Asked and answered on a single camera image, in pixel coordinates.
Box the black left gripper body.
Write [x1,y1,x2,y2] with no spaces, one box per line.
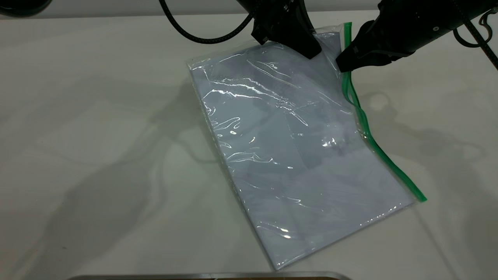
[251,0,308,44]

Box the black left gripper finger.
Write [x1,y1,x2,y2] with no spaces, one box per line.
[288,0,323,60]

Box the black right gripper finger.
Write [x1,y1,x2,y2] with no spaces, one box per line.
[338,45,391,73]
[336,21,376,60]

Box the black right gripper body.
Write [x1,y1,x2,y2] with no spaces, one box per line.
[368,0,432,57]

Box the transparent zip bag green zipper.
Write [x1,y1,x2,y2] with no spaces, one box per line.
[187,22,428,271]

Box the silver metal edge strip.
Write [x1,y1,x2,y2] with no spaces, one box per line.
[66,271,352,280]

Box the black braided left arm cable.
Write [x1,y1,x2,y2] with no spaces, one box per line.
[159,0,255,44]

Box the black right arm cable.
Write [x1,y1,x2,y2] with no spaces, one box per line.
[452,8,498,71]

